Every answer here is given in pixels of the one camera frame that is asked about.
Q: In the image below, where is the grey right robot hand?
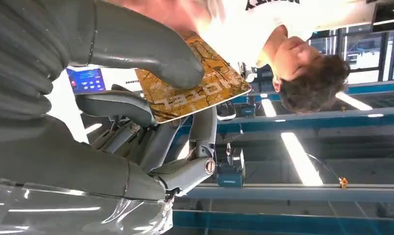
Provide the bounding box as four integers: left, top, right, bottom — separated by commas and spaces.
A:
0, 0, 218, 235

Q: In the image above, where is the blue display screen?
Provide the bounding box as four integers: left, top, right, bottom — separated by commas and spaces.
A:
66, 67, 107, 95

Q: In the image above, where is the teal crane hoist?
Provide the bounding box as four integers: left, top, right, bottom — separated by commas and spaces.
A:
216, 147, 246, 188

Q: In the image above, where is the long ceiling light strip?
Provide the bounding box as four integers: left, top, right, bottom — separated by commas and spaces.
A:
261, 98, 278, 118
280, 132, 324, 187
335, 92, 373, 112

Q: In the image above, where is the person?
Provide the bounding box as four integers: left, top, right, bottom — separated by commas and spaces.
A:
106, 0, 376, 114

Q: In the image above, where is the blue overhead crane beam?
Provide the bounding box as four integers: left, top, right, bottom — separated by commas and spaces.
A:
172, 183, 394, 204

